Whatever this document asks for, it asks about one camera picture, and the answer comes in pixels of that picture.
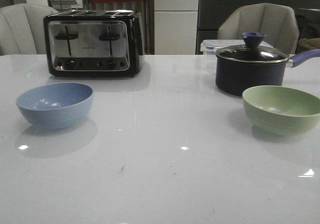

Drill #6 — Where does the blue bowl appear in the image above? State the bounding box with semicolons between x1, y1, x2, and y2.
16;82;94;129

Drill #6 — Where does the green bowl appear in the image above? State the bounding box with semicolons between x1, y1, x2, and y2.
242;85;320;136

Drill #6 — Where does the clear plastic food container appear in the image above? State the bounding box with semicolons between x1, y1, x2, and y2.
200;39;272;57

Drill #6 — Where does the dark blue saucepan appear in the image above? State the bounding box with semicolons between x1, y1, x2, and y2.
215;49;320;97

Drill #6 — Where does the white refrigerator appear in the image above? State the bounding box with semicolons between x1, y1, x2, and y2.
154;0;199;55

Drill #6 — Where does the black and chrome toaster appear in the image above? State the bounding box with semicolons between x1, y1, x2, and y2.
43;10;145;78

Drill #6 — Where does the glass pot lid purple knob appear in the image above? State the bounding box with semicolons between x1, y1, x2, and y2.
216;32;289;64

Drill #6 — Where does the right beige armchair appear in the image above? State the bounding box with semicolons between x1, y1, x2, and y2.
217;3;299;54

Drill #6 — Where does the beige armchair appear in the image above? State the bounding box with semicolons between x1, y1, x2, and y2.
217;3;299;54
0;4;58;55

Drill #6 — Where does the left beige armchair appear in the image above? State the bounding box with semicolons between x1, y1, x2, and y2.
0;4;58;55

